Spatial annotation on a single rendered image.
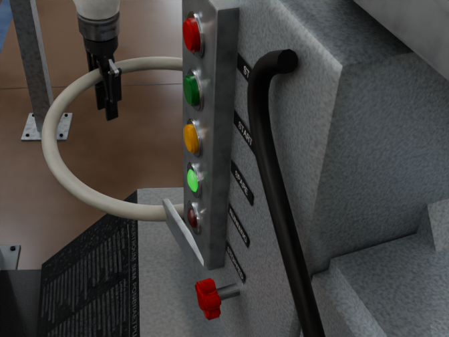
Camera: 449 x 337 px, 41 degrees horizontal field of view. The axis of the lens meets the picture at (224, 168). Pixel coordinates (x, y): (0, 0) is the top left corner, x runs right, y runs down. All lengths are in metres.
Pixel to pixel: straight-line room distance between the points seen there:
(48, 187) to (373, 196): 2.21
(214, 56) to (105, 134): 2.34
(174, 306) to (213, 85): 0.67
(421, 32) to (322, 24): 0.10
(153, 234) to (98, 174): 1.40
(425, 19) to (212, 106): 0.25
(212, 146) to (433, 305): 0.21
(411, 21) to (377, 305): 0.20
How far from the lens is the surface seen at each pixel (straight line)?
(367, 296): 0.41
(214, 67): 0.45
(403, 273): 0.43
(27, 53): 2.60
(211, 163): 0.50
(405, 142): 0.38
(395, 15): 0.27
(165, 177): 2.52
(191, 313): 1.07
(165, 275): 1.12
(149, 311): 1.07
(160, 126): 2.79
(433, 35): 0.25
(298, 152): 0.38
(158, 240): 1.17
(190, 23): 0.46
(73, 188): 1.15
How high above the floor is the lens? 1.70
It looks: 41 degrees down
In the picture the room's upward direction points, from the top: 3 degrees clockwise
